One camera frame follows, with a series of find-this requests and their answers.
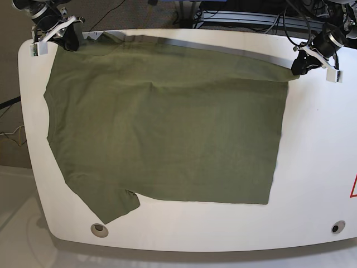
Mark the table cable grommet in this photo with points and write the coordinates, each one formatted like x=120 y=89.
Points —
x=99 y=230
x=338 y=227

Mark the olive green T-shirt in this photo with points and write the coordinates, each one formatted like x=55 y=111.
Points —
x=130 y=118

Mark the right table cable grommet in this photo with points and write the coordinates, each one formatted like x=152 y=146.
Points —
x=338 y=227

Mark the left table cable grommet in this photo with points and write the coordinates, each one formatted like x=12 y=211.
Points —
x=99 y=230

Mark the grey aluminium frame rail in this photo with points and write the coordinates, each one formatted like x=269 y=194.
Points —
x=251 y=19

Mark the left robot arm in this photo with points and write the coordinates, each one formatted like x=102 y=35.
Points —
x=339 y=15

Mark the red triangle warning sticker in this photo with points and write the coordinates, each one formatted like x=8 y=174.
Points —
x=354 y=189

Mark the black bar under table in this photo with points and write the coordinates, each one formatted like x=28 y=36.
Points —
x=10 y=102

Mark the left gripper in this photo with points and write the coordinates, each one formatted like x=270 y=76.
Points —
x=325 y=44

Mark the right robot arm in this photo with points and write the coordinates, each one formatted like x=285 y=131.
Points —
x=26 y=5

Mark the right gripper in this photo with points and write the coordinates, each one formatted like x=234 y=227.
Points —
x=56 y=25

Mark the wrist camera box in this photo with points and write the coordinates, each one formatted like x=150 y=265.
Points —
x=38 y=49
x=333 y=75

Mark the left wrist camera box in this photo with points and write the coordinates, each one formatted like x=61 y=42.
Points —
x=333 y=75

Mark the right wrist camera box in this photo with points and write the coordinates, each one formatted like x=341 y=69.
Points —
x=38 y=49

